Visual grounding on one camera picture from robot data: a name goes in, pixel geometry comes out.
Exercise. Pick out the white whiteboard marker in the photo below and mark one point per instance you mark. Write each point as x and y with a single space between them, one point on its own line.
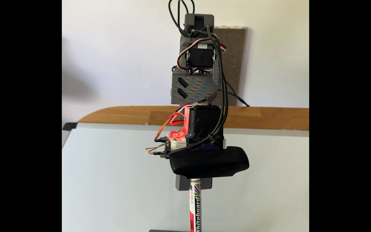
195 206

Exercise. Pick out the purple circuit board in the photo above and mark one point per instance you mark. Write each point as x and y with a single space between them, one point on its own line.
167 151

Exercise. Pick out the black webcam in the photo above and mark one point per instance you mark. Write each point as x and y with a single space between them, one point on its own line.
211 162

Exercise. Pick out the grey marker holder block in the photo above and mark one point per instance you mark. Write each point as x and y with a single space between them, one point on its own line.
172 230

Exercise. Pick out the brown corrugated cardboard panel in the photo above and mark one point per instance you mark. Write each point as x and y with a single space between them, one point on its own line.
235 54

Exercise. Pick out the whiteboard with silver frame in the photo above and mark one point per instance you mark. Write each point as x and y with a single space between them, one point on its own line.
108 180

